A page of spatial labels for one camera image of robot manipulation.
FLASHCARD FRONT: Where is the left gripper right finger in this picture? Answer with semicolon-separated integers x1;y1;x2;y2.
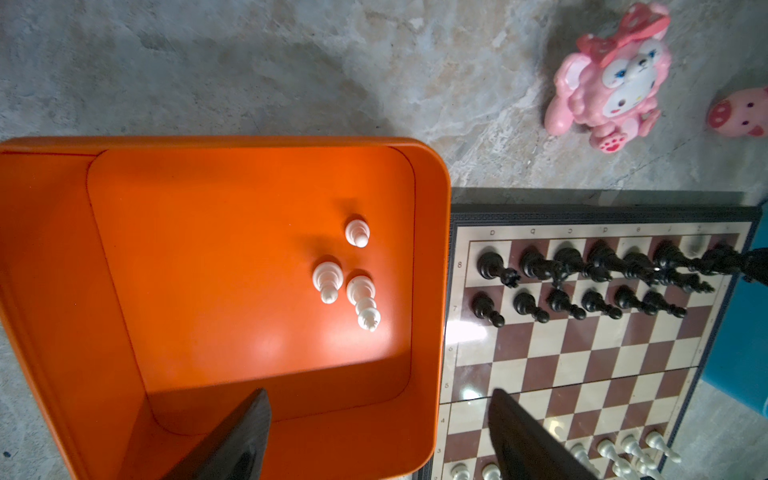
488;388;596;480

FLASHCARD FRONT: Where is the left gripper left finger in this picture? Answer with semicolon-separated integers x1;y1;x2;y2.
163;389;272;479

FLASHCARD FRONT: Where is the chess board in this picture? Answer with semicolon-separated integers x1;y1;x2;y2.
418;206;761;479

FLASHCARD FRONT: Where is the orange plastic tray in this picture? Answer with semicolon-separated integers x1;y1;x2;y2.
1;137;451;479

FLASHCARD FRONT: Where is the white queen in tray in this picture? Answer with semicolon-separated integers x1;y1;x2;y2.
346;275;381;332

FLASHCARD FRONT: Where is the blue plastic tray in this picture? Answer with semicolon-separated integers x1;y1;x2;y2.
702;203;767;416

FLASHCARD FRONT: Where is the white pawn in tray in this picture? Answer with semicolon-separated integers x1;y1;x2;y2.
345;219;371;248

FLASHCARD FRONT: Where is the pink kitty toy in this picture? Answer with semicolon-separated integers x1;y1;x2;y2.
544;2;672;154

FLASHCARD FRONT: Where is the pink pig toy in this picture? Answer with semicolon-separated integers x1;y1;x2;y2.
706;86;767;138

